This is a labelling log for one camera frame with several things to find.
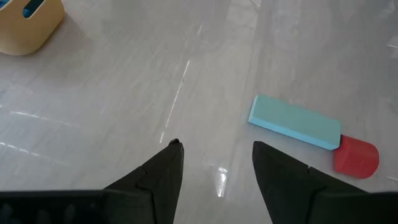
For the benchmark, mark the small red rounded block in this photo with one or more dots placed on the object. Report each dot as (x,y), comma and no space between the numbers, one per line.
(356,157)

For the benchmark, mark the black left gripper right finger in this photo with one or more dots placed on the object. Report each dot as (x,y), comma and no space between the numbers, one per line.
(295,193)

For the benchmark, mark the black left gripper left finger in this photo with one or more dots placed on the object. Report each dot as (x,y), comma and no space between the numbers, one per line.
(149,193)

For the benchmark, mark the yellow plastic bin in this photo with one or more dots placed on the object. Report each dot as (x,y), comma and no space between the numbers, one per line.
(28,35)

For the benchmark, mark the long mint block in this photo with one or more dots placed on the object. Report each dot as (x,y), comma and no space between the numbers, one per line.
(295,119)

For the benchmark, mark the large blue block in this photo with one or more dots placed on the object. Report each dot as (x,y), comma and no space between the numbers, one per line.
(31,7)

